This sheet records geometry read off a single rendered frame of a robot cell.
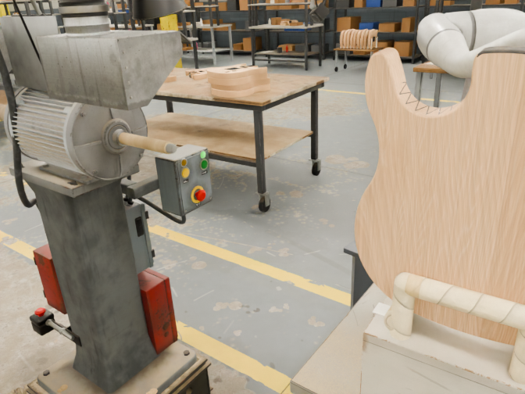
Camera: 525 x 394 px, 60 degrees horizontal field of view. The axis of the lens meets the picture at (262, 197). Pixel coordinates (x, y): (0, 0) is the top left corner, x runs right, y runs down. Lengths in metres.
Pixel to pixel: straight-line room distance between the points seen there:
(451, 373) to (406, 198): 0.26
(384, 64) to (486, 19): 0.85
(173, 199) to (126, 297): 0.41
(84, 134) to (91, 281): 0.54
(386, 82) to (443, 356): 0.40
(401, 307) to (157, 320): 1.28
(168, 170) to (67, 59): 0.54
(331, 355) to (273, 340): 1.45
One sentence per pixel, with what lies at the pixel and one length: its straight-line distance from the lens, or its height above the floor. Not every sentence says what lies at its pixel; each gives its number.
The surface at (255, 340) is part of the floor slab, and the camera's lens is 2.42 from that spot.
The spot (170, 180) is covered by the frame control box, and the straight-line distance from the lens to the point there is 1.54.
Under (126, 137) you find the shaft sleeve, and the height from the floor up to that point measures 1.26.
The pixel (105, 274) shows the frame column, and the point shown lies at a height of 0.76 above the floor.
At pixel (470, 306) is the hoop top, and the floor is 1.20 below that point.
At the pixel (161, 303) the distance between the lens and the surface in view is 1.85.
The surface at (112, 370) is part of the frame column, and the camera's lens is 1.85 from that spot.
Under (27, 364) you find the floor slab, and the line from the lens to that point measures 2.63.
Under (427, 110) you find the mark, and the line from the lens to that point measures 0.64.
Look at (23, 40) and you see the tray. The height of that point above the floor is 1.51.
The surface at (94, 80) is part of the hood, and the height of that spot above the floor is 1.44.
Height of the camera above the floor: 1.60
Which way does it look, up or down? 24 degrees down
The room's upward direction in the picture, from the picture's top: 3 degrees counter-clockwise
